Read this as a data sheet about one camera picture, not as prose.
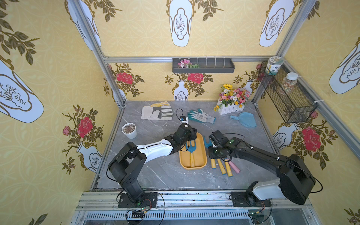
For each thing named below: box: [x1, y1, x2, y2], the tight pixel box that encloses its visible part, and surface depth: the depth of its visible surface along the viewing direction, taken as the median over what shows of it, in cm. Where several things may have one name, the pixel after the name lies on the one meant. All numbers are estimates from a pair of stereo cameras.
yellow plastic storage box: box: [179, 132, 208, 171], surface depth 90 cm
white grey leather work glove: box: [141, 101, 174, 121], surface depth 116 cm
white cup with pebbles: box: [121, 122, 137, 140], surface depth 97 cm
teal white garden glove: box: [187, 108, 217, 124], surface depth 112 cm
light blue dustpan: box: [229, 112, 257, 128], surface depth 109 cm
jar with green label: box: [265, 56, 285, 76], surface depth 87 cm
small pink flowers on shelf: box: [177, 58, 200, 69], surface depth 89 cm
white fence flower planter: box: [213, 79, 254, 116], surface depth 106 cm
